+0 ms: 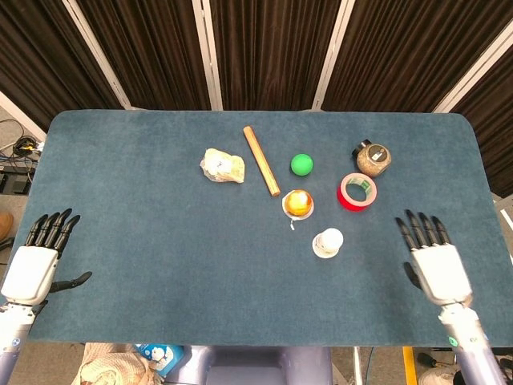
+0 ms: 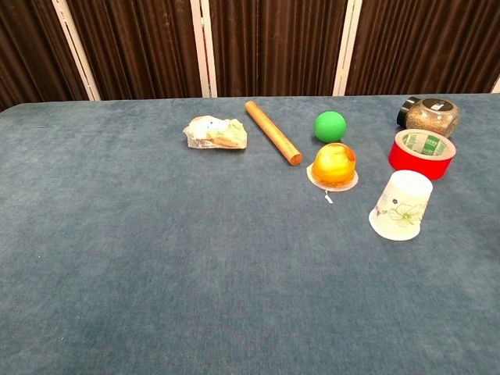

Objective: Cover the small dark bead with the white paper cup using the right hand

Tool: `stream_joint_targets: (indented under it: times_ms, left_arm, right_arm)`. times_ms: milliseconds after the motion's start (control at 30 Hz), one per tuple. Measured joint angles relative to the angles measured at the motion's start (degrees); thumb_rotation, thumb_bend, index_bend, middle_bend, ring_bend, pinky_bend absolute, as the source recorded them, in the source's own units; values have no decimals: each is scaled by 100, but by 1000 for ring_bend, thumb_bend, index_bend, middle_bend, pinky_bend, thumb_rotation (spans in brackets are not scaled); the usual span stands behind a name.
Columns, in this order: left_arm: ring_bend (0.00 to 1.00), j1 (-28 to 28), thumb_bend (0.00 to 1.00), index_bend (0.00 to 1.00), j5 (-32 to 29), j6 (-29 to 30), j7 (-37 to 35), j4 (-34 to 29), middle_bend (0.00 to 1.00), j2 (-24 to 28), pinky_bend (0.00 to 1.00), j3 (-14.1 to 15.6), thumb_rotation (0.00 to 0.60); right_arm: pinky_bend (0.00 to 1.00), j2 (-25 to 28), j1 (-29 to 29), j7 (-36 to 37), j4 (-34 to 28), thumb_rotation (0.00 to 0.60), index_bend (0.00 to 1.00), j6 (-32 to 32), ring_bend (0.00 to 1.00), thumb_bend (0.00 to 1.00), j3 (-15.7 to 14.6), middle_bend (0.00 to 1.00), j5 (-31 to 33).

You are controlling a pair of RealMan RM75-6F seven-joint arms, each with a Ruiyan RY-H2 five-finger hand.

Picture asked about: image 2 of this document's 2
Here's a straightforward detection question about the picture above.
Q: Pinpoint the white flower-print paper cup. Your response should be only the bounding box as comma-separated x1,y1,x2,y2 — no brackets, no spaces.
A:
368,170,434,241

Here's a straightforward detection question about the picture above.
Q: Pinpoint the orange fruit jelly cup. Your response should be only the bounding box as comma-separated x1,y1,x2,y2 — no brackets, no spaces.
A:
306,142,359,205

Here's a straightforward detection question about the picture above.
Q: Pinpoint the wooden rolling stick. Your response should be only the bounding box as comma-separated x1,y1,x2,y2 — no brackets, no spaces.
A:
245,100,304,166

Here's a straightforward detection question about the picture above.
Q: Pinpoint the clear bag of bread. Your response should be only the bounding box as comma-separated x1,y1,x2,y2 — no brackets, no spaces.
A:
182,115,248,150

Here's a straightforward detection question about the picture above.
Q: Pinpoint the blue table cloth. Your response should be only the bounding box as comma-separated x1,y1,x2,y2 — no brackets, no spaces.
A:
0,91,500,375

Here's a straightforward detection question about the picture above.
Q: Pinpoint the green ball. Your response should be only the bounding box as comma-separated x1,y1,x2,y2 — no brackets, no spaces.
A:
314,111,348,143

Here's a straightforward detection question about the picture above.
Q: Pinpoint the brown curtain panel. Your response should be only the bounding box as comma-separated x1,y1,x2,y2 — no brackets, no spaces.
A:
345,0,500,97
66,0,204,102
0,0,90,113
209,0,348,98

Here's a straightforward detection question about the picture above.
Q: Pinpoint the red tape roll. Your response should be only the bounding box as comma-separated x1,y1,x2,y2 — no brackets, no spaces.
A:
387,128,457,181

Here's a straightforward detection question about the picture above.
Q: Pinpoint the glass jar of grains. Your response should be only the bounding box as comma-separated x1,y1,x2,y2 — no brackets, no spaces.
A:
396,97,461,138

